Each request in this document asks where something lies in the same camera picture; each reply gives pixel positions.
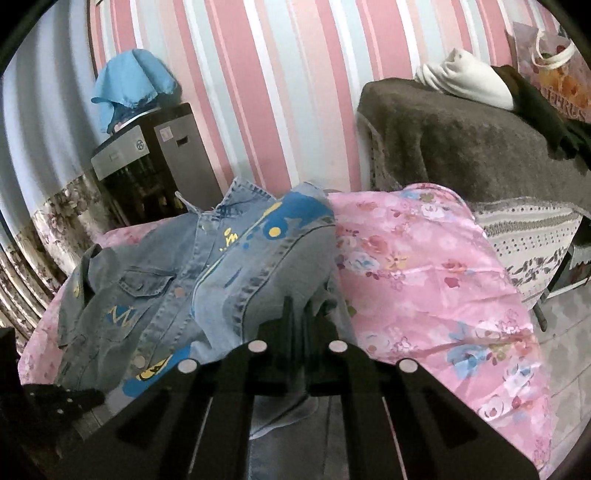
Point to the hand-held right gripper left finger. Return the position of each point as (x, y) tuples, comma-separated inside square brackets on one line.
[(277, 353)]

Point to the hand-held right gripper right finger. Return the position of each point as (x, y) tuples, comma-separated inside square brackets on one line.
[(323, 364)]

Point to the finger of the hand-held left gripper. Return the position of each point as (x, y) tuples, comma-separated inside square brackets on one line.
[(69, 399)]

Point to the blue denim jacket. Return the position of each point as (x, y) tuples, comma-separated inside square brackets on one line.
[(231, 286)]

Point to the pink floral blanket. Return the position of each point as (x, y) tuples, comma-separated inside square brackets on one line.
[(415, 286)]

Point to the floral curtain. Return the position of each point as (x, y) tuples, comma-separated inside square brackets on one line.
[(60, 217)]

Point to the black silver water dispenser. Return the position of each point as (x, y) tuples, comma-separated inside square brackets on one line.
[(175, 152)]

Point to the white patterned sofa cover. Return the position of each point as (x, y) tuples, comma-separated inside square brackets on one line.
[(526, 244)]

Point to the brown fuzzy blanket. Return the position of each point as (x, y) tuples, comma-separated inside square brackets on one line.
[(461, 138)]

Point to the light blue cloth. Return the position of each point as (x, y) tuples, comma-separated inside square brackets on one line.
[(134, 78)]

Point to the white folded cloth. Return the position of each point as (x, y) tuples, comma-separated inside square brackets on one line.
[(466, 78)]

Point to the dark cloth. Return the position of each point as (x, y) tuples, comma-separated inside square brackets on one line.
[(540, 110)]

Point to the floral gift bag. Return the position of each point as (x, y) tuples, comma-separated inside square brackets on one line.
[(554, 78)]

